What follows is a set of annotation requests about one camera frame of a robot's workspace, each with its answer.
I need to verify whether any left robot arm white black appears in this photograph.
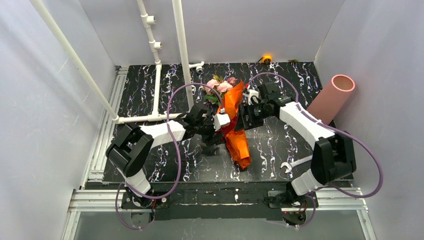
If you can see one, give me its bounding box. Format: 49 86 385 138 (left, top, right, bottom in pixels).
105 105 231 200

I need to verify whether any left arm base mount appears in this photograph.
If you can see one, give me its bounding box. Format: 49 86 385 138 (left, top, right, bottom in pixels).
120 188 171 227

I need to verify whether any pink cylindrical vase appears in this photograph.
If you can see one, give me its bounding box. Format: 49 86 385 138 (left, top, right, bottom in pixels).
307 74 356 125

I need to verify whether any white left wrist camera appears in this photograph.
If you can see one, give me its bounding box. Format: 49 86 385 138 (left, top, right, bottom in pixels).
213 113 231 132

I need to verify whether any orange wrapping paper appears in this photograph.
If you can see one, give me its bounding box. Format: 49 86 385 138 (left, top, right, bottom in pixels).
219 81 252 170

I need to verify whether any dark red ribbon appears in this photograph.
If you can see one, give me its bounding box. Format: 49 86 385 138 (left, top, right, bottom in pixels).
221 116 238 137

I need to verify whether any yellow round button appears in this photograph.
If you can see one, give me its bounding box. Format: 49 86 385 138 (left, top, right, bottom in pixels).
257 54 273 64

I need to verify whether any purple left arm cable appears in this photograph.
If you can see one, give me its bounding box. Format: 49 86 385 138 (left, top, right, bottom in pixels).
114 82 226 231

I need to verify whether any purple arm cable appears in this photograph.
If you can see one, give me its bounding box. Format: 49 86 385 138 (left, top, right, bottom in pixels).
246 72 384 229
114 82 226 231

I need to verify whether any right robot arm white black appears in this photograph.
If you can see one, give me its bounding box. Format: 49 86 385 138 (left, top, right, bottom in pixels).
234 82 357 200

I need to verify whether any silver wrench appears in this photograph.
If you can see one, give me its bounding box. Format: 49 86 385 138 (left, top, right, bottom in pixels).
280 155 313 174

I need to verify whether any pink flower bunch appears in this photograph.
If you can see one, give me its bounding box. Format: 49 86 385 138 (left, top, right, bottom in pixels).
202 74 237 106

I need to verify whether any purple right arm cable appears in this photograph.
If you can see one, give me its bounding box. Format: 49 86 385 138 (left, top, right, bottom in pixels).
246 72 384 229

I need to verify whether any white PVC pipe frame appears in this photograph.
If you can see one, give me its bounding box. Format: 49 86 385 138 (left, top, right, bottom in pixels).
30 0 205 124

